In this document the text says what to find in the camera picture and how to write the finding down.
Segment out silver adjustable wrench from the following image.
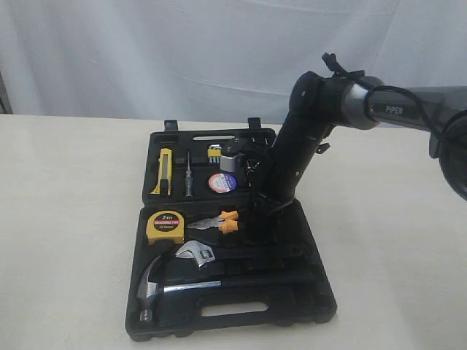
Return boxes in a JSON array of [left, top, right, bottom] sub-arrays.
[[175, 240, 303, 268]]

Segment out orange black handled pliers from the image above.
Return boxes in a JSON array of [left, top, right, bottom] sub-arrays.
[[187, 210, 251, 235]]

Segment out yellow measuring tape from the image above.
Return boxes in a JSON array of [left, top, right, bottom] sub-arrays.
[[145, 210, 185, 245]]

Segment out yellow black utility knife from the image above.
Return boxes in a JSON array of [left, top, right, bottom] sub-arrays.
[[150, 148, 172, 196]]

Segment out clear handle tester screwdriver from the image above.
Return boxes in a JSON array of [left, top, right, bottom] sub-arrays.
[[185, 149, 193, 198]]

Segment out black plastic tool case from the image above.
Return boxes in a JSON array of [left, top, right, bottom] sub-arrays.
[[126, 118, 337, 341]]

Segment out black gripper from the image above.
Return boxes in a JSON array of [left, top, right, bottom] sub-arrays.
[[246, 123, 332, 244]]

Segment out PVC insulation tape roll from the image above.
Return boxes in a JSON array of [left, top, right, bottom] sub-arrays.
[[207, 173, 237, 194]]

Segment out yellow hex key set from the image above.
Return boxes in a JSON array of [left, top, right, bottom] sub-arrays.
[[207, 144, 222, 163]]

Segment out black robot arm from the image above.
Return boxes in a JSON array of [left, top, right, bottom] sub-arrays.
[[245, 71, 466, 238]]

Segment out steel claw hammer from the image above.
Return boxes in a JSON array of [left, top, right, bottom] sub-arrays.
[[136, 255, 314, 323]]

